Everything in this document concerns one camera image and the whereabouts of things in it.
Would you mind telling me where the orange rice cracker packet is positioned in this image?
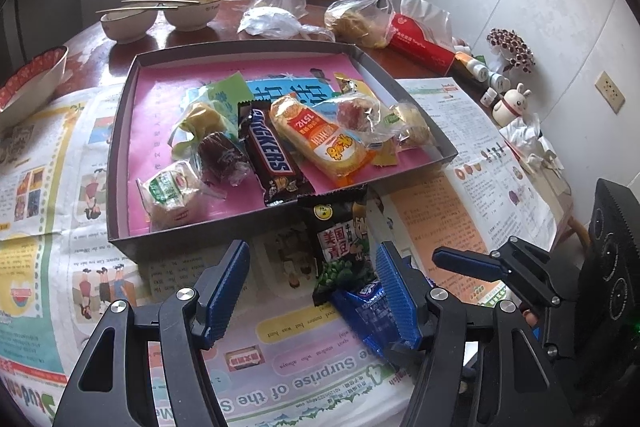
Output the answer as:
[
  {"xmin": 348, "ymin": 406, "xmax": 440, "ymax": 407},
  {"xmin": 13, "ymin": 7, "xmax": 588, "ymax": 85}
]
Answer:
[{"xmin": 269, "ymin": 93, "xmax": 377, "ymax": 192}]

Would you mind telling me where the round pastry green label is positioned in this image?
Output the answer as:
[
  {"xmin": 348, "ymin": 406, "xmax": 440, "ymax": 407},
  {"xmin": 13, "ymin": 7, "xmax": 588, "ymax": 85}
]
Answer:
[{"xmin": 136, "ymin": 159, "xmax": 226, "ymax": 230}]

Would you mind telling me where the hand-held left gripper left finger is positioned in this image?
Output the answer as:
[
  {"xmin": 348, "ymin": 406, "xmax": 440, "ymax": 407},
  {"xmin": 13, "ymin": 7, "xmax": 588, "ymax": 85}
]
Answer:
[{"xmin": 52, "ymin": 239, "xmax": 251, "ymax": 427}]

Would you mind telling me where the yellow cartoon snack packet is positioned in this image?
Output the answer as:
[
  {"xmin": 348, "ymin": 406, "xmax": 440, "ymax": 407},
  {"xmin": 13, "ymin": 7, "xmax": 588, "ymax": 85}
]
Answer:
[{"xmin": 336, "ymin": 78, "xmax": 402, "ymax": 168}]

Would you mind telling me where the pink pastry clear wrapper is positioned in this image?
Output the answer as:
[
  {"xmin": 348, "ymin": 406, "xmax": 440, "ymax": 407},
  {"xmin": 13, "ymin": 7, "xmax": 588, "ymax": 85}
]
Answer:
[{"xmin": 336, "ymin": 89, "xmax": 398, "ymax": 145}]

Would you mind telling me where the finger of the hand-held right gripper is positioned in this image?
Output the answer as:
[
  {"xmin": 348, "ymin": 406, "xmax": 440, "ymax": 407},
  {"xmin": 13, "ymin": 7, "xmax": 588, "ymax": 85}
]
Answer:
[{"xmin": 432, "ymin": 236, "xmax": 566, "ymax": 308}]

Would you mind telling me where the red patterned bowl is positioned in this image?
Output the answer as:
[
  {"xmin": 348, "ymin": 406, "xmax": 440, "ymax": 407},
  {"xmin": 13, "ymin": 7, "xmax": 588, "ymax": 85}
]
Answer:
[{"xmin": 0, "ymin": 45, "xmax": 69, "ymax": 128}]

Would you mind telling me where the black green pea packet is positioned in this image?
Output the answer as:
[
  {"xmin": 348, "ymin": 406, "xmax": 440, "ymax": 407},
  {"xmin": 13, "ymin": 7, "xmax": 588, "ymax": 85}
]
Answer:
[{"xmin": 298, "ymin": 187, "xmax": 386, "ymax": 308}]

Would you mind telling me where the blue cookie packet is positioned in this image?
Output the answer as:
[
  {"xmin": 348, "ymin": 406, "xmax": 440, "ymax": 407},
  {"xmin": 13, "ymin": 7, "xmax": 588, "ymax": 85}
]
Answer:
[{"xmin": 327, "ymin": 279, "xmax": 441, "ymax": 365}]

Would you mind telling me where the pink and blue book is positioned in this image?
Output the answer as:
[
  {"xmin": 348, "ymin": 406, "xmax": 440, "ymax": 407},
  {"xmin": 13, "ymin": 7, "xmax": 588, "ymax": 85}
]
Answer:
[{"xmin": 127, "ymin": 57, "xmax": 441, "ymax": 238}]

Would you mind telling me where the small orange white bottle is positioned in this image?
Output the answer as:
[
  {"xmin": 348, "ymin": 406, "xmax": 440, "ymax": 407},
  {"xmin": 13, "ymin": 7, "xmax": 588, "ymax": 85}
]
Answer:
[{"xmin": 454, "ymin": 52, "xmax": 488, "ymax": 82}]

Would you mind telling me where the white bowl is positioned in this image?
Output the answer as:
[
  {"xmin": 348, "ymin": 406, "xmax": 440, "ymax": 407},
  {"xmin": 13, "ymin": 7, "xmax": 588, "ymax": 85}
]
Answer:
[
  {"xmin": 162, "ymin": 0, "xmax": 223, "ymax": 32},
  {"xmin": 100, "ymin": 5, "xmax": 158, "ymax": 44}
]

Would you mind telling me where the red tissue pack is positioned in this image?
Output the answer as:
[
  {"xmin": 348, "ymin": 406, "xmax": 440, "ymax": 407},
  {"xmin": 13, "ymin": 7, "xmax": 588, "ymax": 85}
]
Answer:
[{"xmin": 387, "ymin": 0, "xmax": 458, "ymax": 75}]

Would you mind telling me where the colourful newspaper spread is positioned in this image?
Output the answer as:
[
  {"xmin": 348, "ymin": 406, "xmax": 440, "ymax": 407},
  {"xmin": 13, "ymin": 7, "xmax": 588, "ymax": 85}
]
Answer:
[{"xmin": 0, "ymin": 82, "xmax": 416, "ymax": 427}]

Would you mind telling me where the yellow cake green wrapper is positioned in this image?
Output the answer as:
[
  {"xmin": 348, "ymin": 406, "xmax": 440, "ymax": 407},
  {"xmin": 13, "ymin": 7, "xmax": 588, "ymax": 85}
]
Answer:
[{"xmin": 167, "ymin": 74, "xmax": 253, "ymax": 160}]

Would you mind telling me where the grey cardboard box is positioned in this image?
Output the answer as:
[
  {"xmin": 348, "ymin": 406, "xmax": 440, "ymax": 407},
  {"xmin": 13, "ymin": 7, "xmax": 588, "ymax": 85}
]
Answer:
[{"xmin": 106, "ymin": 39, "xmax": 460, "ymax": 263}]

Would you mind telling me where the wall outlet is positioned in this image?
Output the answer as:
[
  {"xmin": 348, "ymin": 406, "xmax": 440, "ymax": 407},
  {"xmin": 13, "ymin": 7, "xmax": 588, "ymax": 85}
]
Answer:
[{"xmin": 595, "ymin": 71, "xmax": 626, "ymax": 114}]

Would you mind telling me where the brown chocolate bar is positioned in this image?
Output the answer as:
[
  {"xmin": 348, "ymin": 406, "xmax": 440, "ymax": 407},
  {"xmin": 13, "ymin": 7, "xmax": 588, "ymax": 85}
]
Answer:
[{"xmin": 237, "ymin": 104, "xmax": 316, "ymax": 208}]

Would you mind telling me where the brown white flower ornament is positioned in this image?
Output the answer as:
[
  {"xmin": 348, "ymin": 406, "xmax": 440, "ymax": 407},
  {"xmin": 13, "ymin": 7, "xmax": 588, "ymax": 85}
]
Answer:
[{"xmin": 486, "ymin": 28, "xmax": 536, "ymax": 72}]

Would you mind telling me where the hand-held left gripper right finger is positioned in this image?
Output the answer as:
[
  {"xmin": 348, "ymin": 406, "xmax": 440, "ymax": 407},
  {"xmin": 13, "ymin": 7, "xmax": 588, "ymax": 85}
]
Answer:
[{"xmin": 375, "ymin": 241, "xmax": 573, "ymax": 427}]

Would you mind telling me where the white rabbit figurine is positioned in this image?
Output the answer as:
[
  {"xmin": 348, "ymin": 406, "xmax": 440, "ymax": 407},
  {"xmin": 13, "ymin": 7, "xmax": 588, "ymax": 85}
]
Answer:
[{"xmin": 492, "ymin": 83, "xmax": 532, "ymax": 124}]

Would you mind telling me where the plastic bag of yellow pastries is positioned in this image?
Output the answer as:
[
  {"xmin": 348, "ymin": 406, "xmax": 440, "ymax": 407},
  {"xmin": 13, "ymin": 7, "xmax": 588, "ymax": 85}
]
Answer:
[{"xmin": 325, "ymin": 0, "xmax": 396, "ymax": 48}]

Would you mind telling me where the crumpled white tissue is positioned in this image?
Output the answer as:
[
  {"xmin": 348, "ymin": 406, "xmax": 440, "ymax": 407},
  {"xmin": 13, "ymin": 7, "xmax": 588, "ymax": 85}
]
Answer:
[{"xmin": 500, "ymin": 114, "xmax": 571, "ymax": 188}]

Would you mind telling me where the dark brown cake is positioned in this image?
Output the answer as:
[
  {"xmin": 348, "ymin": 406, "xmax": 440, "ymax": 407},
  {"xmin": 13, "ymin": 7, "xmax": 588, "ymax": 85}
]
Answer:
[{"xmin": 197, "ymin": 132, "xmax": 253, "ymax": 185}]

